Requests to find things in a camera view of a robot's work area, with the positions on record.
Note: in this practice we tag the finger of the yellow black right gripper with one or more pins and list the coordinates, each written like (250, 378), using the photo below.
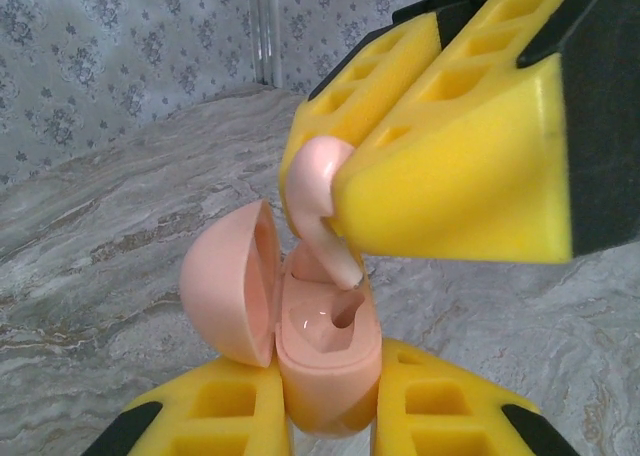
(360, 91)
(475, 186)

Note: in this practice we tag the pink earbud charging case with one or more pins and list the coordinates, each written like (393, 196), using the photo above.
(325, 386)

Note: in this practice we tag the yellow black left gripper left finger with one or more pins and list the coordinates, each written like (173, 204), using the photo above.
(165, 416)

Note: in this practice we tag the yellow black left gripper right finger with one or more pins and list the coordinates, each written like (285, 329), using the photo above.
(480, 421)

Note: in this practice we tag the aluminium corner frame post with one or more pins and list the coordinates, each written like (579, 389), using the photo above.
(267, 26)

